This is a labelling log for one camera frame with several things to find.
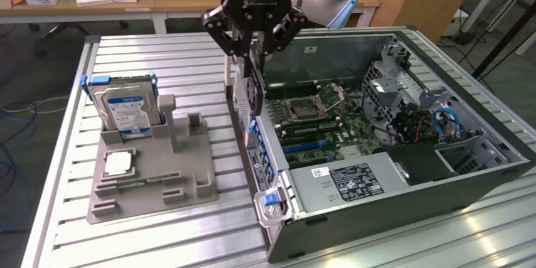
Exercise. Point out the hard disk with blue carrier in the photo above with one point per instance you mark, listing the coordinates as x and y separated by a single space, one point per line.
125 111

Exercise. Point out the metal socket cover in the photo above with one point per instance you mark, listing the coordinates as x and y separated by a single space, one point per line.
330 97

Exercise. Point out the silver CPU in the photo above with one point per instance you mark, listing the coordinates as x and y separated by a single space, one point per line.
117 162

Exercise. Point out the perforated metal disk bay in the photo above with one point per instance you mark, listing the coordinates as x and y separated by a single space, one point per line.
389 98

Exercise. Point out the wooden desk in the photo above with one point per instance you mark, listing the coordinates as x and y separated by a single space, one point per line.
188 1

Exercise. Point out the blue case latch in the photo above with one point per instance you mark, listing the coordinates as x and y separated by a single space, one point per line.
268 200

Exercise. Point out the black expansion slot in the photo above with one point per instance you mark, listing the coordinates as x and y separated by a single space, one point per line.
309 160

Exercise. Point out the black stand pole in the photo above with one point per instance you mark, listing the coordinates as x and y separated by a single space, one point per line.
502 29

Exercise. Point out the grey parts rack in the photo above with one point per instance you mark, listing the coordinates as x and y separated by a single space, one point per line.
158 161

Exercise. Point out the blue expansion slot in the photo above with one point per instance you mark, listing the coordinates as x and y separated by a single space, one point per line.
302 147

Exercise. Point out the black chair base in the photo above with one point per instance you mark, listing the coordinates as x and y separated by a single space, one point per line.
54 29

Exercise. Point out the grey power supply unit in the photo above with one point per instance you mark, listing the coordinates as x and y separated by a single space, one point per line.
317 192

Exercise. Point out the open black PC case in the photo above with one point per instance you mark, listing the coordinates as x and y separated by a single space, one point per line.
376 217

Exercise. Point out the white floor box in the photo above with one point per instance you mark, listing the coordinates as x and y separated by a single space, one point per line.
453 24

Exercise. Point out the green motherboard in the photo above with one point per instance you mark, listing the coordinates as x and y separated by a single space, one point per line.
346 130

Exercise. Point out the CPU socket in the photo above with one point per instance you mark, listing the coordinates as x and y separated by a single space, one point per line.
305 111

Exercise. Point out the graphics card with black fan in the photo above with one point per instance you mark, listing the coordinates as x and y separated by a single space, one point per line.
254 92

